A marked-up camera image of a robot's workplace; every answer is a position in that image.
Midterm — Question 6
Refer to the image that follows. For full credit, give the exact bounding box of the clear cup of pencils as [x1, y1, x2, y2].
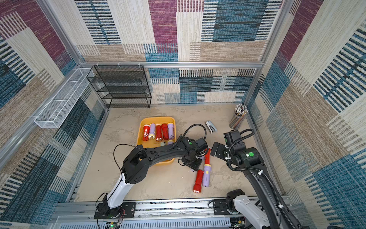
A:
[229, 104, 249, 130]

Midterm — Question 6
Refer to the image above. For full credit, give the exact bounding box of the light blue stapler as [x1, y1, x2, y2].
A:
[205, 121, 217, 134]

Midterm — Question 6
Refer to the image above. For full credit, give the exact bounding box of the black mesh shelf rack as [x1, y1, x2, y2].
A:
[87, 65, 152, 108]

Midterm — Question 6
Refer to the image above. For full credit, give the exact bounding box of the red flashlight one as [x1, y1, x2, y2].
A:
[161, 123, 169, 141]

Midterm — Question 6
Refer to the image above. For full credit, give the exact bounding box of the red flashlight two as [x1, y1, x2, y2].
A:
[155, 125, 163, 142]

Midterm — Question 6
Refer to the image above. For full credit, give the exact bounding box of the red flashlight bottom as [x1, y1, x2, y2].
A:
[193, 169, 204, 193]

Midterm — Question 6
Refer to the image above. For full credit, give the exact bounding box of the white wire wall basket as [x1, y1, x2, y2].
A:
[34, 68, 90, 129]

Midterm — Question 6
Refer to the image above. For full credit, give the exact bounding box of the aluminium front rail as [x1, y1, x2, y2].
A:
[48, 195, 304, 229]

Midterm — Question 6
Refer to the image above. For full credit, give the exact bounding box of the red flashlight white logo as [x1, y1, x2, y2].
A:
[142, 124, 151, 141]

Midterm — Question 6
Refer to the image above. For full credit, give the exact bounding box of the yellow plastic storage tray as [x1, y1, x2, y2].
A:
[136, 116, 177, 148]

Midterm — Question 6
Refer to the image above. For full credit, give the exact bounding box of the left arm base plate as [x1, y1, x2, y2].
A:
[94, 202, 136, 219]

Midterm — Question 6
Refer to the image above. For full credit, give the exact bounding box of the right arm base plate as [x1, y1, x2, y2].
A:
[213, 199, 232, 215]

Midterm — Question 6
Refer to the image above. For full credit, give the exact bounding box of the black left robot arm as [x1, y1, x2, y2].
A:
[104, 136, 208, 209]

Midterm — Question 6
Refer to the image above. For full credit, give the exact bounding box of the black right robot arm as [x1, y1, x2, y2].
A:
[211, 129, 307, 229]

